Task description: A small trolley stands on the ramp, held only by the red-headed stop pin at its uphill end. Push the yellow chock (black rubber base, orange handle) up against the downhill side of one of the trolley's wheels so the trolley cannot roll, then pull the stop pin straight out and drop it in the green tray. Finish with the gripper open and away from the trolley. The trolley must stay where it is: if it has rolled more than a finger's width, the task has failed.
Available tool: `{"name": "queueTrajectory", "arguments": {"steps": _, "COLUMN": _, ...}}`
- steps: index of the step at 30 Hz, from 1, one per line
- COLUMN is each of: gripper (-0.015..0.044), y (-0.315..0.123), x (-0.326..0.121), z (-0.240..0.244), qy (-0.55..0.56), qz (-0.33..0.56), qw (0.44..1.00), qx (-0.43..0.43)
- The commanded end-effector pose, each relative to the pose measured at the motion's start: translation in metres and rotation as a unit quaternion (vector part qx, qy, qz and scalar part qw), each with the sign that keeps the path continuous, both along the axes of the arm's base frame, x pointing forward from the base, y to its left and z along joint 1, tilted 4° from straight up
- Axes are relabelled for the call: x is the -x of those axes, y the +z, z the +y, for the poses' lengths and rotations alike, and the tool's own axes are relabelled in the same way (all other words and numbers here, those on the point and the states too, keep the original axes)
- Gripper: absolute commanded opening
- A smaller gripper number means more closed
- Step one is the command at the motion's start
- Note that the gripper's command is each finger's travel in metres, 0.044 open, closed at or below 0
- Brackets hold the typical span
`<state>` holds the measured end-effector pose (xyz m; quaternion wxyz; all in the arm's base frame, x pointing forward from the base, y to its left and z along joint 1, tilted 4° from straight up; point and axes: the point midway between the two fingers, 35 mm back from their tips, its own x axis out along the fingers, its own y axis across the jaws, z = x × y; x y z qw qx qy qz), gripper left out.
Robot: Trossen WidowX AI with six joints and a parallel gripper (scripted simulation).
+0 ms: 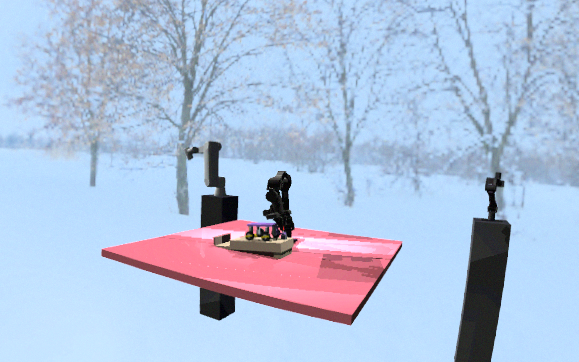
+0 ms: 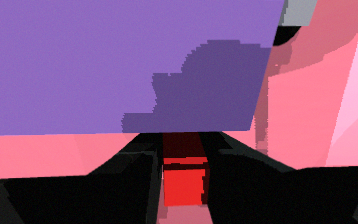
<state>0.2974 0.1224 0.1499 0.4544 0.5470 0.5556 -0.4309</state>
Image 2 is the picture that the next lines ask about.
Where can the red-headed stop pin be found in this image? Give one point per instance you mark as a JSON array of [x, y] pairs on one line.
[[186, 170]]

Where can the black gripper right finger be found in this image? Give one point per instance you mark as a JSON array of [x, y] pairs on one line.
[[249, 187]]

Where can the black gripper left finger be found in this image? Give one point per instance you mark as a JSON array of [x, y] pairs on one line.
[[123, 190]]

